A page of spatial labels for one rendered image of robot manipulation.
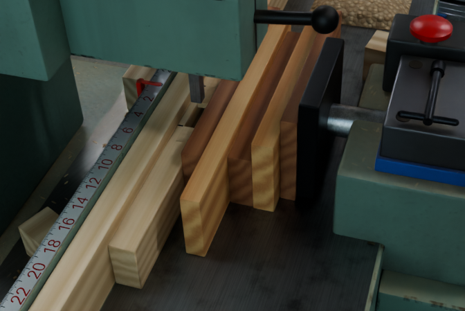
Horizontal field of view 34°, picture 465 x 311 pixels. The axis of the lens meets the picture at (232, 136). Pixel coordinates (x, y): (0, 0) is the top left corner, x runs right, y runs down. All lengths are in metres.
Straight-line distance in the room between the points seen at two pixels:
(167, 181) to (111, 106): 0.32
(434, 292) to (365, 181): 0.11
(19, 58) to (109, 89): 0.33
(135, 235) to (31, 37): 0.15
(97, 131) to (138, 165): 0.28
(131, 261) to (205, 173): 0.08
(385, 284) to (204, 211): 0.15
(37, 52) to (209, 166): 0.14
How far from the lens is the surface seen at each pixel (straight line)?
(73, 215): 0.52
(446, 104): 0.53
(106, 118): 0.84
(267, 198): 0.57
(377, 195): 0.53
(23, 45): 0.55
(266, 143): 0.53
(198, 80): 0.58
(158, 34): 0.53
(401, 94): 0.53
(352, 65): 0.73
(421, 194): 0.52
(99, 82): 0.90
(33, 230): 0.68
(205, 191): 0.52
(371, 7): 0.79
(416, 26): 0.56
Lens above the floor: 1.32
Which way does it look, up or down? 41 degrees down
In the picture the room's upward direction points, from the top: 3 degrees counter-clockwise
